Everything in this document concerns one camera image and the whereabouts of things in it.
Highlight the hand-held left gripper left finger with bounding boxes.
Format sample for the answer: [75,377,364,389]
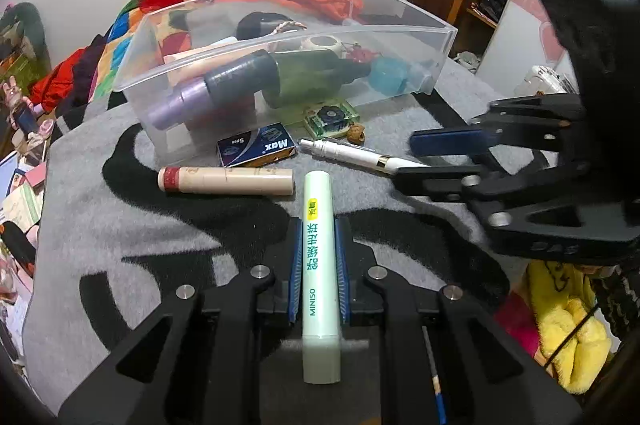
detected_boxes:
[57,216,302,425]

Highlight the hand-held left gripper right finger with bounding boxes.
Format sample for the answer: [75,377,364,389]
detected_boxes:
[335,216,583,425]

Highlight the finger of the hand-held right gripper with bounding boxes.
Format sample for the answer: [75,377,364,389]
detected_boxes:
[394,152,586,206]
[410,95,588,160]

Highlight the pale green tube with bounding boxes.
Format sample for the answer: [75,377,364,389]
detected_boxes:
[301,171,343,383]

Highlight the light blue round case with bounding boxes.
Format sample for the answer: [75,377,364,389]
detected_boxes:
[369,56,411,96]

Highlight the white pen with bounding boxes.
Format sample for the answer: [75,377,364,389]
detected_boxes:
[298,137,431,176]

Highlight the beige tube with red cap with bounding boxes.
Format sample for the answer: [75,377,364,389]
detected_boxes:
[157,166,294,196]

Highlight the clear plastic container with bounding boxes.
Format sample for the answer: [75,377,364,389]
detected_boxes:
[112,0,458,154]

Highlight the dark green bottle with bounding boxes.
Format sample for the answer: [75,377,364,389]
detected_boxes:
[262,47,373,108]

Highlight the purple and grey bottle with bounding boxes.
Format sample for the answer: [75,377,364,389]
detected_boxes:
[149,50,278,130]

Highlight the large beige cosmetic tube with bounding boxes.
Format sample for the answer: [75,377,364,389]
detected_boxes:
[164,36,241,88]

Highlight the white appliance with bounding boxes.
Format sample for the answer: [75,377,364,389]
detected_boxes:
[522,65,576,96]

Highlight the white sneakers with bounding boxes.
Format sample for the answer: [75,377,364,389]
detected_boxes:
[452,51,483,73]

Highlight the green glass square ornament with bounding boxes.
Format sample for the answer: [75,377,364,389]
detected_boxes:
[303,101,361,140]

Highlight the red charm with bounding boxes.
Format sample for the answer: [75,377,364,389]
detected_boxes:
[345,45,376,66]

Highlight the small blue box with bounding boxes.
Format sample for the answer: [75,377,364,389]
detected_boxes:
[216,123,297,168]

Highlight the thin pen with blue tip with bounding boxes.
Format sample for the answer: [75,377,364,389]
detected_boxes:
[422,326,447,423]

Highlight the grey and black blanket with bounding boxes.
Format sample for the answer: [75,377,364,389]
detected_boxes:
[22,55,526,425]

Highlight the white round jar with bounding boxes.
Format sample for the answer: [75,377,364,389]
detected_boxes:
[302,34,343,53]

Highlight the yellow plush cloth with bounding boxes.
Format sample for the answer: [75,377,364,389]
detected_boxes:
[525,260,613,396]

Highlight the black round object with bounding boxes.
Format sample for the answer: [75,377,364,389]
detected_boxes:
[236,11,288,40]

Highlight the pile of books and papers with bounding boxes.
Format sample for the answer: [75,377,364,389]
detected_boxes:
[0,145,48,256]

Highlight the dark purple garment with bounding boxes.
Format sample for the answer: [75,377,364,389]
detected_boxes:
[55,35,106,116]

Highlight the red garment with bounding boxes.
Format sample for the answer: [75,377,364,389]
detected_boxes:
[30,60,76,110]

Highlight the colourful patchwork blanket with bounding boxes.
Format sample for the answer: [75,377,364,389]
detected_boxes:
[90,0,236,100]

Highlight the pink bunny toy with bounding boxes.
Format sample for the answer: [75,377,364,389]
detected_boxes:
[0,77,26,110]

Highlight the grey green cushion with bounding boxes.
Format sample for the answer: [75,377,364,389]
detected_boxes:
[0,2,51,76]

